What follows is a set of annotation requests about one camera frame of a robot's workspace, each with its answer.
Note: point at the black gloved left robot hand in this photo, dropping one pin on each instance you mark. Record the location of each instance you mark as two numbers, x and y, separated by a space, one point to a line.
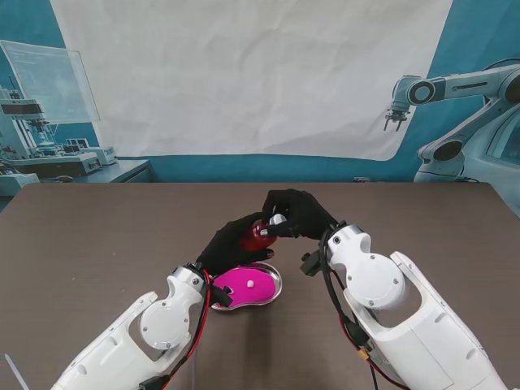
221 252

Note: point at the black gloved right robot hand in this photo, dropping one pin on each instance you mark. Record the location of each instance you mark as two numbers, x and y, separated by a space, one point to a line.
308 215

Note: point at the white round bottle cap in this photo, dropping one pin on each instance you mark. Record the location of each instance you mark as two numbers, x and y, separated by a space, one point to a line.
277 219

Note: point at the red transparent sample bottle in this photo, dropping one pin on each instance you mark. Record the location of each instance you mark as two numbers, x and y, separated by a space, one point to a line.
254 241

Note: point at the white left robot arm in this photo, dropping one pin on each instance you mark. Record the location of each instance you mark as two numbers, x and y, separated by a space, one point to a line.
162 325

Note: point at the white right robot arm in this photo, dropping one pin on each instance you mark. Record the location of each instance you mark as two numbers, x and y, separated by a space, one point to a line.
373 280

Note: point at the magenta tray liner pad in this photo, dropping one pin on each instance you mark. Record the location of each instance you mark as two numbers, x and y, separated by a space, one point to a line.
260 290

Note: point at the steel kidney-shaped tray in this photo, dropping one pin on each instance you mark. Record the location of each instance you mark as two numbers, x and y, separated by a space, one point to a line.
277 280

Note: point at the white wrinkled backdrop sheet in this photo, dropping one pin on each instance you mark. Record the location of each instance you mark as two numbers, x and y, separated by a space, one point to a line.
243 81

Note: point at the blue lab print banner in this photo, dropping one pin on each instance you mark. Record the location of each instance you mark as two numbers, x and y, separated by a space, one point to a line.
24 24

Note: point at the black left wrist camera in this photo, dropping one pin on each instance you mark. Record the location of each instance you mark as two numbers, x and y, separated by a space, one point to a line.
221 298

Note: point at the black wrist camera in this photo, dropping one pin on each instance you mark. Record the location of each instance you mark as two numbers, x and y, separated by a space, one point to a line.
310 266
221 298

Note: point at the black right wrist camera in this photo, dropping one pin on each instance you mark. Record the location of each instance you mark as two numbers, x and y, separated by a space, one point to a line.
310 266

